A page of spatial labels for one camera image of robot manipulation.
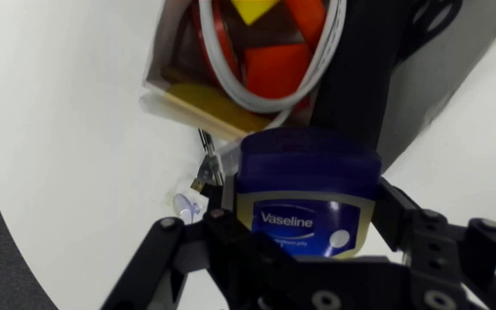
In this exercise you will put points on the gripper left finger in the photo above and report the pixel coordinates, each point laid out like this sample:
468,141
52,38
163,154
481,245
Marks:
153,258

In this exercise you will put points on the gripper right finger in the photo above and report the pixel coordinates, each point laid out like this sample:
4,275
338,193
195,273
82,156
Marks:
437,249

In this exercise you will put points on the jar with blue lid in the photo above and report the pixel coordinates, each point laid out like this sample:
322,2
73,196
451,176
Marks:
308,172

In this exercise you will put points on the clear suction cup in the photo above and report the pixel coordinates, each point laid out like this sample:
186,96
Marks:
185,206

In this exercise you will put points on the black plug with gold tip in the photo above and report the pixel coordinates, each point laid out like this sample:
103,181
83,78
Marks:
203,187

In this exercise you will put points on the silver metal clip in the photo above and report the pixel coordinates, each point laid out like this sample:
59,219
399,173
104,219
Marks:
210,165

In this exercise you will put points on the orange block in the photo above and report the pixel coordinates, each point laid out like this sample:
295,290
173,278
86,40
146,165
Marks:
276,71
308,17

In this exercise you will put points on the yellow block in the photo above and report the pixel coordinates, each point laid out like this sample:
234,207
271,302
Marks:
252,8

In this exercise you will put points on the black post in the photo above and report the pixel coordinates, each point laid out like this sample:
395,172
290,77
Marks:
355,64

